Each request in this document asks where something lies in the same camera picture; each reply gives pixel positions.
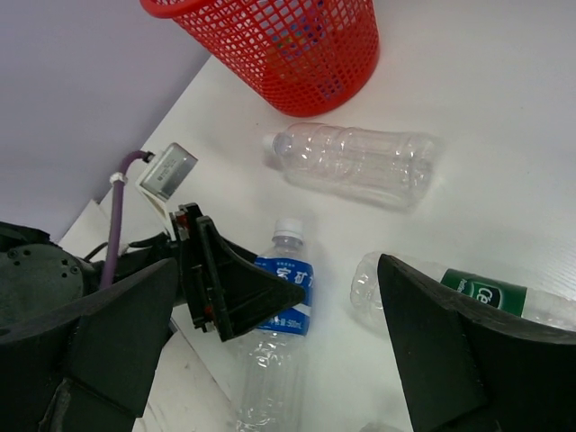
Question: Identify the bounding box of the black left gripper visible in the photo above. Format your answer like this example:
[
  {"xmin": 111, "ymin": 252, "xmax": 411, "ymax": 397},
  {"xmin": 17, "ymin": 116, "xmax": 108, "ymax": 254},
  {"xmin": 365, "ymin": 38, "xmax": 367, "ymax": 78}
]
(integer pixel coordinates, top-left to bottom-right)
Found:
[{"xmin": 80, "ymin": 203, "xmax": 305, "ymax": 342}]

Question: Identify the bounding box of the blue label clear bottle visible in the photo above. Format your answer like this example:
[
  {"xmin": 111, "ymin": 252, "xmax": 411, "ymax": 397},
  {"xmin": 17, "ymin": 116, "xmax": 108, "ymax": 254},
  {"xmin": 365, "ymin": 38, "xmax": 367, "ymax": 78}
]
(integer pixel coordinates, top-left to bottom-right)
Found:
[{"xmin": 232, "ymin": 219, "xmax": 314, "ymax": 431}]

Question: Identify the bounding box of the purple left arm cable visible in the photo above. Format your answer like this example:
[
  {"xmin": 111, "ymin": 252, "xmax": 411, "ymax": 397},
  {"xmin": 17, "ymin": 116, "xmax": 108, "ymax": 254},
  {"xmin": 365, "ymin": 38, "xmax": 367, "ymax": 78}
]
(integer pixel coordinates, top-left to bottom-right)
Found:
[{"xmin": 98, "ymin": 151, "xmax": 154, "ymax": 289}]

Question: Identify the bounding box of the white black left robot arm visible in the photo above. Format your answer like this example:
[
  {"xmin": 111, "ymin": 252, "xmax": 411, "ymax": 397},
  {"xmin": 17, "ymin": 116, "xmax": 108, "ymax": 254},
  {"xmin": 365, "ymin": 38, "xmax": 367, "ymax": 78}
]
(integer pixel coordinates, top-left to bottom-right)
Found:
[{"xmin": 1, "ymin": 203, "xmax": 311, "ymax": 341}]

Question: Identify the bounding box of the clear unlabelled plastic bottle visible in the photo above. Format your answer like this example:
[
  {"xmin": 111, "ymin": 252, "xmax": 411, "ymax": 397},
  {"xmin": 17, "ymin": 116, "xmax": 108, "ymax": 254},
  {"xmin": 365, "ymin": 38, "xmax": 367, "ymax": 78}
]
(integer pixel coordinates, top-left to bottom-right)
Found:
[{"xmin": 262, "ymin": 122, "xmax": 441, "ymax": 212}]

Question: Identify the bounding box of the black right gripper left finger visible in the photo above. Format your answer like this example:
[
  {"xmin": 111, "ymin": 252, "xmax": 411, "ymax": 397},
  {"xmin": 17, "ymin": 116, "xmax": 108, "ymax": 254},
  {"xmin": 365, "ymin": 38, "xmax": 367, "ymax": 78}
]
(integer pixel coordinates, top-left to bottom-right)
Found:
[{"xmin": 1, "ymin": 258, "xmax": 178, "ymax": 431}]

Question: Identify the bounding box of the red mesh plastic basket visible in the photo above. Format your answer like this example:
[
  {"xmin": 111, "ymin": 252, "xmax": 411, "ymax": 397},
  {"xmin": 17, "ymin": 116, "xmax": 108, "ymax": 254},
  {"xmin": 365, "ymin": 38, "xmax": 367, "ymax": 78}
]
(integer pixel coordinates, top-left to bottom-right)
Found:
[{"xmin": 141, "ymin": 0, "xmax": 380, "ymax": 118}]

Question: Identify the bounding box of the green label clear bottle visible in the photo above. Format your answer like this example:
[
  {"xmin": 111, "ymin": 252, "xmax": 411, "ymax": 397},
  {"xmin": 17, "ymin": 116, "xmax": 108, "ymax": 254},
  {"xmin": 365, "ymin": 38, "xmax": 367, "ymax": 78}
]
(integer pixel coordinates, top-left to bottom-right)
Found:
[{"xmin": 350, "ymin": 252, "xmax": 575, "ymax": 332}]

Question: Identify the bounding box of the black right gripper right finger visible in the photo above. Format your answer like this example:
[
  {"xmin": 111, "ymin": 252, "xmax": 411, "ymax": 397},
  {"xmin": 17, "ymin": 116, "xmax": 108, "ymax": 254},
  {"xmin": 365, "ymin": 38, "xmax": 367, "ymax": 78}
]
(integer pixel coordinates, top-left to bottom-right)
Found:
[{"xmin": 377, "ymin": 255, "xmax": 575, "ymax": 431}]

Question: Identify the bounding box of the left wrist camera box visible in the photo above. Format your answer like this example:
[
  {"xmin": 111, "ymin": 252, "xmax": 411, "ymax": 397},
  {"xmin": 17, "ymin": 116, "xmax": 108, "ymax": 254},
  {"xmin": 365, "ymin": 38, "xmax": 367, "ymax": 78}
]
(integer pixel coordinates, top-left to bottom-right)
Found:
[{"xmin": 135, "ymin": 142, "xmax": 198, "ymax": 239}]

